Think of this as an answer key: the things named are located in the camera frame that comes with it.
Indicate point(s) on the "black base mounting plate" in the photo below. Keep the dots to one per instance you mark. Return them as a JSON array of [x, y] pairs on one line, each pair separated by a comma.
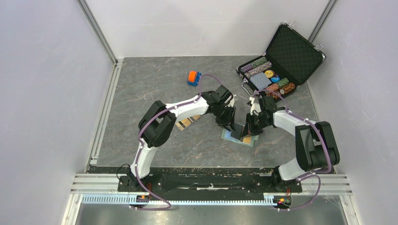
[[206, 184]]

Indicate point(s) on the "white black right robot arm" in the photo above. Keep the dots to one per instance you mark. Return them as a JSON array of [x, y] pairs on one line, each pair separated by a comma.
[[315, 145]]

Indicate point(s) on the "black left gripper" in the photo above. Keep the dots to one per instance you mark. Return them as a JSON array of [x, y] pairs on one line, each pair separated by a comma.
[[229, 120]]

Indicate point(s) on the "blue orange card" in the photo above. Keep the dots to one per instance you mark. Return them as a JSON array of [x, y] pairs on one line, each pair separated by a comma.
[[193, 78]]

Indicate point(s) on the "clear tray with cards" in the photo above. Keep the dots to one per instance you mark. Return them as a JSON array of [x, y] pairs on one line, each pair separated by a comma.
[[183, 124]]

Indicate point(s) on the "gold striped credit card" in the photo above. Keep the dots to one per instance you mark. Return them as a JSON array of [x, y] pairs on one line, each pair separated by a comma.
[[248, 140]]

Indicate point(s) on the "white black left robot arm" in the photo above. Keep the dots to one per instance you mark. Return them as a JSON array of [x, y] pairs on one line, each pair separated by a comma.
[[157, 124]]

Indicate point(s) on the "black poker chip case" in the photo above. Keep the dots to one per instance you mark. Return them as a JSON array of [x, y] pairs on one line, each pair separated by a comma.
[[287, 63]]

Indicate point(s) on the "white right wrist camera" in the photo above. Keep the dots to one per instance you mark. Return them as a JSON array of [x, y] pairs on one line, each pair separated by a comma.
[[255, 107]]

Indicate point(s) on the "black credit card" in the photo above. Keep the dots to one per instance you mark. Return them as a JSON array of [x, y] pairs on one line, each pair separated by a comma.
[[237, 133]]

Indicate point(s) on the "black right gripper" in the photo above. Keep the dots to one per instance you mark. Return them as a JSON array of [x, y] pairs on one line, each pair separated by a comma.
[[249, 129]]

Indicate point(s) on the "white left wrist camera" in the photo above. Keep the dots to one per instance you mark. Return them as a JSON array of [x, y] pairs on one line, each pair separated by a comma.
[[232, 101]]

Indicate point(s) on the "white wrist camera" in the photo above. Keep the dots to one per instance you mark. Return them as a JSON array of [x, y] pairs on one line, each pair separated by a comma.
[[232, 101], [255, 107]]

